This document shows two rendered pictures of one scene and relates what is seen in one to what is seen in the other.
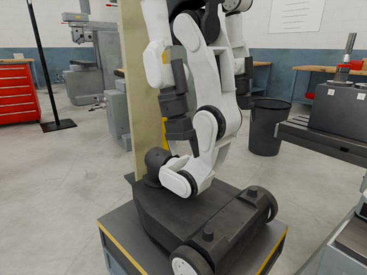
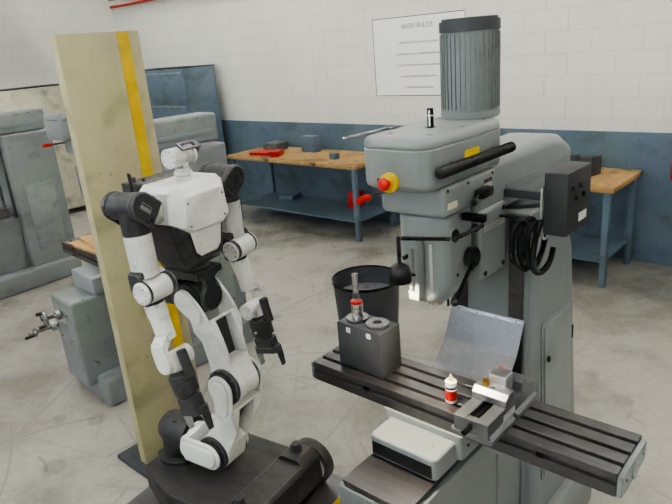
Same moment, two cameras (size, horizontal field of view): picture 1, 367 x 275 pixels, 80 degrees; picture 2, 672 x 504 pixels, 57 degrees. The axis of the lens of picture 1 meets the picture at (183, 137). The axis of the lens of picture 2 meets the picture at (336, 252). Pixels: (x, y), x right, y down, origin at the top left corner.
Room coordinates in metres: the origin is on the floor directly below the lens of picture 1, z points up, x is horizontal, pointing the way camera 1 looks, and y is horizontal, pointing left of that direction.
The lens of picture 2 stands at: (-1.26, -0.20, 2.17)
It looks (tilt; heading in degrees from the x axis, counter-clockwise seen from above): 19 degrees down; 350
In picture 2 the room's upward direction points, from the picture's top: 5 degrees counter-clockwise
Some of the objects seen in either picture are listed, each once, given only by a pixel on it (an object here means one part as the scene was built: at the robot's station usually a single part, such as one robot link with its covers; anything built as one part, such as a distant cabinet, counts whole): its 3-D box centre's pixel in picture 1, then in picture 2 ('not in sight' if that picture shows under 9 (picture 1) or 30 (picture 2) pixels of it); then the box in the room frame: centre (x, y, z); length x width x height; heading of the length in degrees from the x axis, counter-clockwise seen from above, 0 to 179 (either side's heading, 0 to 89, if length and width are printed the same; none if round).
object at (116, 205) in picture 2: not in sight; (129, 213); (0.75, 0.11, 1.70); 0.12 x 0.09 x 0.14; 47
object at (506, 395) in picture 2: not in sight; (492, 393); (0.40, -0.97, 1.03); 0.12 x 0.06 x 0.04; 37
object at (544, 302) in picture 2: not in sight; (514, 357); (1.00, -1.35, 0.78); 0.50 x 0.46 x 1.56; 127
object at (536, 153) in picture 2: not in sight; (503, 167); (0.93, -1.26, 1.66); 0.80 x 0.23 x 0.20; 127
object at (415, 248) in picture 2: not in sight; (416, 268); (0.56, -0.78, 1.45); 0.04 x 0.04 x 0.21; 37
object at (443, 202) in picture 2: not in sight; (439, 188); (0.65, -0.90, 1.68); 0.34 x 0.24 x 0.10; 127
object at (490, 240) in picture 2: not in sight; (464, 236); (0.74, -1.02, 1.47); 0.24 x 0.19 x 0.26; 37
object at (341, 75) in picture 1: (341, 74); (357, 309); (0.91, -0.64, 1.17); 0.05 x 0.05 x 0.06
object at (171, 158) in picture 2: not in sight; (179, 159); (0.88, -0.06, 1.84); 0.10 x 0.07 x 0.09; 136
